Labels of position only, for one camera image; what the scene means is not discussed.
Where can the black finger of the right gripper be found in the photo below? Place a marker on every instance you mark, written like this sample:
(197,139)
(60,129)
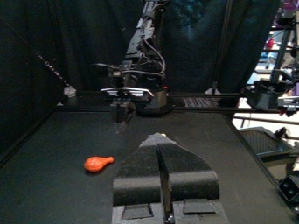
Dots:
(118,112)
(130,110)

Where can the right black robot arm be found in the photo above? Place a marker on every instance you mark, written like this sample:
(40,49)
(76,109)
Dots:
(146,26)

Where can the black cloth curtain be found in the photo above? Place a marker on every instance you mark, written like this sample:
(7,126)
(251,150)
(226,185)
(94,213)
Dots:
(187,43)
(23,73)

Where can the grey ribbed panel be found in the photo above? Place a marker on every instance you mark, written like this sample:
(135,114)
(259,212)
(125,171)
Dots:
(198,102)

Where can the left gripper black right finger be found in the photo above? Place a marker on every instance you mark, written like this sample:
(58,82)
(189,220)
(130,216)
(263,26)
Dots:
(191,183)

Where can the vertical frame pole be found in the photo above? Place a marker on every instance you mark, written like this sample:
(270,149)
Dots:
(222,43)

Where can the black frame rail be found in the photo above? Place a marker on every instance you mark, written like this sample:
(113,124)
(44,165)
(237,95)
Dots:
(194,110)

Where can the black mesh chair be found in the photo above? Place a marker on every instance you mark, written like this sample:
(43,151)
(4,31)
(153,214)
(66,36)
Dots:
(265,143)

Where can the small red object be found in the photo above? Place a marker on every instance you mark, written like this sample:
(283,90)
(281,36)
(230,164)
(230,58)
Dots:
(270,43)

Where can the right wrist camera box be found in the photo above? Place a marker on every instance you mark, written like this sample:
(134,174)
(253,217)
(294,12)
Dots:
(117,71)

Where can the orange toy drumstick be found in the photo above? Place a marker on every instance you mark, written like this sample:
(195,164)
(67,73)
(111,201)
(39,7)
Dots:
(95,164)

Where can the black box with two sockets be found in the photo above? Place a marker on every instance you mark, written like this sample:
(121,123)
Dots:
(290,188)

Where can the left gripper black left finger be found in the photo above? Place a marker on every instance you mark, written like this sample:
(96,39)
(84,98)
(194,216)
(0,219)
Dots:
(137,186)

